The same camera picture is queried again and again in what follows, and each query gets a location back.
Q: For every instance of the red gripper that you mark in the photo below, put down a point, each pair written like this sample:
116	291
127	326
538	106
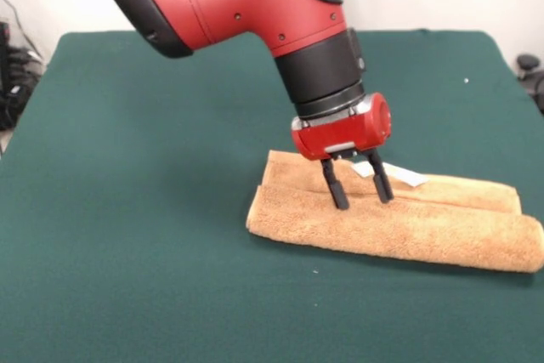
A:
344	133

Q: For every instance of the tan terry towel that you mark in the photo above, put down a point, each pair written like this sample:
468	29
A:
425	235

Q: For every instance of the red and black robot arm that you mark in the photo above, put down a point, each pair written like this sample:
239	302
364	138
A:
234	10

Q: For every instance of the dark grey stand base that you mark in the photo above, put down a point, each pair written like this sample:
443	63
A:
527	61
17	95

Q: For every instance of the dark green table cloth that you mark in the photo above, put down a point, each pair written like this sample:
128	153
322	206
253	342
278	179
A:
127	167

